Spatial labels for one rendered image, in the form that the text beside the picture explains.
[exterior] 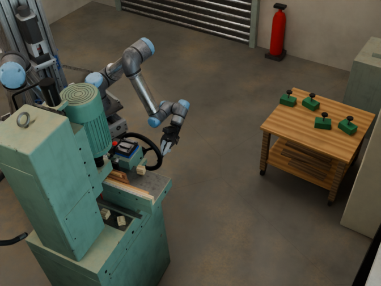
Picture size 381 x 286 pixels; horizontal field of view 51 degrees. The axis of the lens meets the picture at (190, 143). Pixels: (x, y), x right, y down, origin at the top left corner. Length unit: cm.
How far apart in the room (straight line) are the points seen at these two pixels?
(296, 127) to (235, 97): 124
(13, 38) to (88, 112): 91
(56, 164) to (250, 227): 176
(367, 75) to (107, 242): 240
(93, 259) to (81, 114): 70
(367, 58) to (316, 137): 90
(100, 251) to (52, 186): 52
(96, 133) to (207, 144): 188
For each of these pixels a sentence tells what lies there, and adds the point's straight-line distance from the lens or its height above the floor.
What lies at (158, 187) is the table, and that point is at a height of 90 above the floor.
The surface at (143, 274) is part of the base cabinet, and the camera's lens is 248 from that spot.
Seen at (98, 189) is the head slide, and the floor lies 100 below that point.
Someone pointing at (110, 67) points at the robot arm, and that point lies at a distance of 265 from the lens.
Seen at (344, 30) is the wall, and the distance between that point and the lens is 445.
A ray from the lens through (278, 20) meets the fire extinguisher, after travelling 447.
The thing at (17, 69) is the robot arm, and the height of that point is 143.
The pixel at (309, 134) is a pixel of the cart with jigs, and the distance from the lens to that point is 294.
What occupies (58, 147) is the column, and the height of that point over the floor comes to 144.
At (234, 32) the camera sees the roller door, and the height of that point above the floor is 12.
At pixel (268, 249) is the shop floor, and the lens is 291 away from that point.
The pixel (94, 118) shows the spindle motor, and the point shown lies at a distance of 177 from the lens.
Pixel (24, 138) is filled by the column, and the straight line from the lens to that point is 155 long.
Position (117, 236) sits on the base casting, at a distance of 205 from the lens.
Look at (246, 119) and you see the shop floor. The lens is 382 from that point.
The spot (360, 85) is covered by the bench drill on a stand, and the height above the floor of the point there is 50.
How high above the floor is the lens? 247
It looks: 44 degrees down
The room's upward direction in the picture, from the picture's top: 4 degrees counter-clockwise
